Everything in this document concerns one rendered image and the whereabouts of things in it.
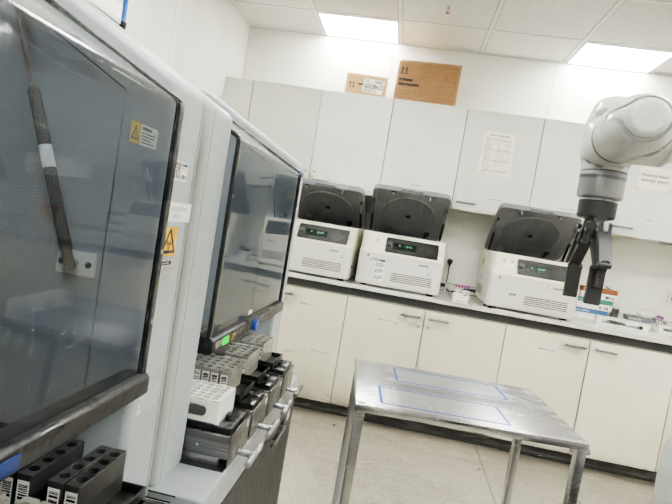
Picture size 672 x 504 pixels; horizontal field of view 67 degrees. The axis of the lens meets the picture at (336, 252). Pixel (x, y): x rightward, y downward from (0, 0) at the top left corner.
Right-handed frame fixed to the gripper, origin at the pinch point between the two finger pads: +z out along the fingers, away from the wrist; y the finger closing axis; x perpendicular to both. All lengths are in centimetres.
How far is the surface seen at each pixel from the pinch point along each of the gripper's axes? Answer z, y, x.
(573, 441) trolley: 37.9, 20.0, -11.8
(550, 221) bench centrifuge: -32, 242, -55
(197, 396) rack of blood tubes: 33, -14, 75
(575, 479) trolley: 47, 20, -14
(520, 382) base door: 73, 219, -49
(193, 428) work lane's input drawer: 39, -16, 74
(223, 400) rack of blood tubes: 34, -13, 70
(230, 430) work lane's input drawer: 38, -15, 67
